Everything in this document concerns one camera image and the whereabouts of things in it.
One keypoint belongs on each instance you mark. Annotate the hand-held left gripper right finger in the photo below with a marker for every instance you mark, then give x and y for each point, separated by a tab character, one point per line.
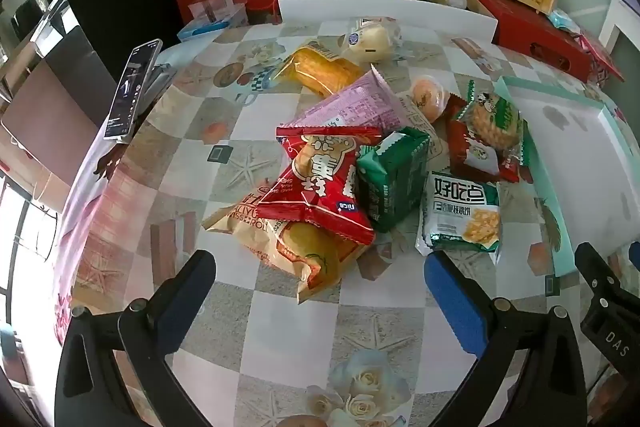
452	297

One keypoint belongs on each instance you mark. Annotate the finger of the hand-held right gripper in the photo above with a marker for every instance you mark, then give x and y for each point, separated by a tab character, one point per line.
597	274

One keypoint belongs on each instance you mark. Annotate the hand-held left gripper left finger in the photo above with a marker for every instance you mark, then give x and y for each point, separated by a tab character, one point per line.
187	292

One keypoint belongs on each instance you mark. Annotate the white green cracker packet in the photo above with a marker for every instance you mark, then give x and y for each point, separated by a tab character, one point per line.
462	217

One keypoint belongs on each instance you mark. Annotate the teal cardboard box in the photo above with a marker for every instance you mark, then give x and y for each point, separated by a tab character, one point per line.
575	157

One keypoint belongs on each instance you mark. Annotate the tan bread roll bag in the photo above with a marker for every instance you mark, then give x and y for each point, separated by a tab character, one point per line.
310	257

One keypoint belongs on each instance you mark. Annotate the dark green biscuit pack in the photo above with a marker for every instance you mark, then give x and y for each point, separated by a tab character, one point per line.
387	187

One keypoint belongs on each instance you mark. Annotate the red milk snack packet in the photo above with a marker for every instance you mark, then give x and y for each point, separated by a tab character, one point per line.
465	154

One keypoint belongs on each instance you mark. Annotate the white paper snack packet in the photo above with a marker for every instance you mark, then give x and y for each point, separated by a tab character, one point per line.
425	132

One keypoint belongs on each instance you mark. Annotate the red cartoon snack bag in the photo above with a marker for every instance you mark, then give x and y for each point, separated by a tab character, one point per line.
320	177

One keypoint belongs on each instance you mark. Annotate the green cow-print biscuit packet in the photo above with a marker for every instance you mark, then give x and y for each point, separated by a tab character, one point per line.
492	124

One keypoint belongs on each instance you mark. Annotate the jelly cup with orange lid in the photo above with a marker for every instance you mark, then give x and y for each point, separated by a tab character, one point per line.
427	99

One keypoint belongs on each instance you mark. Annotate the pink snack bag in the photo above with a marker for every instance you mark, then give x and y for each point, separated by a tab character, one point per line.
350	107

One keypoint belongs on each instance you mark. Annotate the smartphone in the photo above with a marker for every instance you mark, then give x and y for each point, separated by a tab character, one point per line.
131	92

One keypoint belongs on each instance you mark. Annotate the grey phone stand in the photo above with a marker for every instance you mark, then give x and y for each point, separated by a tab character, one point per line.
159	79

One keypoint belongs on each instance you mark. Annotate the red patterned bag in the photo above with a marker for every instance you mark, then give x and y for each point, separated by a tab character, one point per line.
602	57

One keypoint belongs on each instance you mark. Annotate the brown wooden cabinet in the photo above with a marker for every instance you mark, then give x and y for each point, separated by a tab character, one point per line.
45	107

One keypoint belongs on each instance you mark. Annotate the red gift box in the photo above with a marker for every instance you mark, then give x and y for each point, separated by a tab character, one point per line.
535	37

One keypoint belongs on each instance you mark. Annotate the white side table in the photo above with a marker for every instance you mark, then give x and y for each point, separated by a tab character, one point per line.
620	22

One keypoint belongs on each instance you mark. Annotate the light blue face mask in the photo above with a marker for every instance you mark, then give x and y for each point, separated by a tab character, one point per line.
562	19

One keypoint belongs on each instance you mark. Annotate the yellow chips bag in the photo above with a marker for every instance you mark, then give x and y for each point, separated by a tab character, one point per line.
320	69

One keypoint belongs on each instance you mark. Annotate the blue and white box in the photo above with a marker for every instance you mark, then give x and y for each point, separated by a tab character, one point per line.
207	27

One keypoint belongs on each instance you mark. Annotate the bread bun in clear bag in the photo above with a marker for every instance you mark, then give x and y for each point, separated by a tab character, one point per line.
367	39

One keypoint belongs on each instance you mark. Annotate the black cabinet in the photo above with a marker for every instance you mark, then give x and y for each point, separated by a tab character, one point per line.
130	17

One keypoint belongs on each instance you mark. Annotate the clear plastic box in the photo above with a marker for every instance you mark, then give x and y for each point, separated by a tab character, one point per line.
215	4

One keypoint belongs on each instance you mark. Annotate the white board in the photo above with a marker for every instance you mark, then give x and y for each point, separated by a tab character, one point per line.
350	9

